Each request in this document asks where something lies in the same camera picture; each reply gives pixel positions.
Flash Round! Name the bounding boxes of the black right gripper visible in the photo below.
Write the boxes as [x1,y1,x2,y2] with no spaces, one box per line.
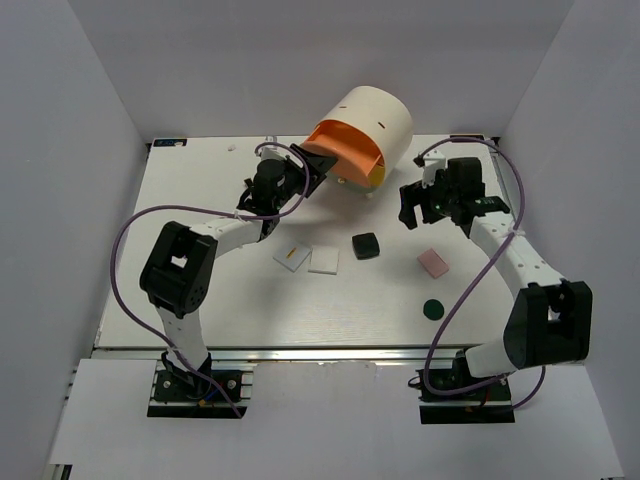
[399,169,458,230]

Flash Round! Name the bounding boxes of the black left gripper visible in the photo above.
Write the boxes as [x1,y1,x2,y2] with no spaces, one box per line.
[273,144,337,211]

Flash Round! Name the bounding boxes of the orange top drawer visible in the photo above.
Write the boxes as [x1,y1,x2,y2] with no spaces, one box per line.
[301,120,385,187]

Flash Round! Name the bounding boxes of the pink rectangular compact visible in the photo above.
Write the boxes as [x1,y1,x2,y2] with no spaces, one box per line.
[417,248,449,279]

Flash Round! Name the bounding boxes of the black square compact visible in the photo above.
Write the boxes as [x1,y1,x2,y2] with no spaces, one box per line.
[351,232,380,260]

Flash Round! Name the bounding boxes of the white compact with gold stripe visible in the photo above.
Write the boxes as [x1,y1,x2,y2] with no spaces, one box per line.
[272,242,311,273]

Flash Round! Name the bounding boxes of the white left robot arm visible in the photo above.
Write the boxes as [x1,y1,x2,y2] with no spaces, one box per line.
[140,144,337,399]

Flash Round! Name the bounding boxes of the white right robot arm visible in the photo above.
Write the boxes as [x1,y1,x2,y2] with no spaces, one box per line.
[399,157,593,399]

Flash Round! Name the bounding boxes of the yellow middle drawer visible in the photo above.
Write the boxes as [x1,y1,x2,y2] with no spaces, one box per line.
[368,165,386,188]

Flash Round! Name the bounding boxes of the cream cylindrical drawer organizer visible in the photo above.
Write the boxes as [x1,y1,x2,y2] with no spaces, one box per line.
[310,86,413,180]

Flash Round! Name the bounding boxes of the white square compact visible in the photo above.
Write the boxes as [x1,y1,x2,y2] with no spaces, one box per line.
[308,245,339,275]

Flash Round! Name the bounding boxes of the blue right corner label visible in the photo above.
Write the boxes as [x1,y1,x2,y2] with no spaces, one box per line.
[449,134,485,143]

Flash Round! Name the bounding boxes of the blue corner label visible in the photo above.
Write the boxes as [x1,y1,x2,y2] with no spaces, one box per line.
[449,134,485,143]
[152,138,187,148]

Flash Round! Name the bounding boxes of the dark green round disc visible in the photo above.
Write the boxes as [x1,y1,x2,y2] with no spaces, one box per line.
[423,299,445,321]

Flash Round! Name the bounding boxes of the blue left corner label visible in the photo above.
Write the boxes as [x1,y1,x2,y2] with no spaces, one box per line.
[152,138,187,148]

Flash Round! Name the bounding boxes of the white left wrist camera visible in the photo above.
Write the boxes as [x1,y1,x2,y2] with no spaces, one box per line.
[254,135,287,161]

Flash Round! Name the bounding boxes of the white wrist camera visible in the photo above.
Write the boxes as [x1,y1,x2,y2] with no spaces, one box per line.
[413,149,447,188]
[254,135,287,161]

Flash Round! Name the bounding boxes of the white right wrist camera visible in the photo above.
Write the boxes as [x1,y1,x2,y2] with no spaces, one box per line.
[413,149,447,188]

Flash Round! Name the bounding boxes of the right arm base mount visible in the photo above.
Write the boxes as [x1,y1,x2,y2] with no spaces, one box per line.
[407,350,515,425]

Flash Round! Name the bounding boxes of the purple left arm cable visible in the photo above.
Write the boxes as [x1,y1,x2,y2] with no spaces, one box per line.
[110,142,311,419]

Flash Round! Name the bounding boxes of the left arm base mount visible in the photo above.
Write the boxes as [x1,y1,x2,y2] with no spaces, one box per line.
[147,352,251,419]

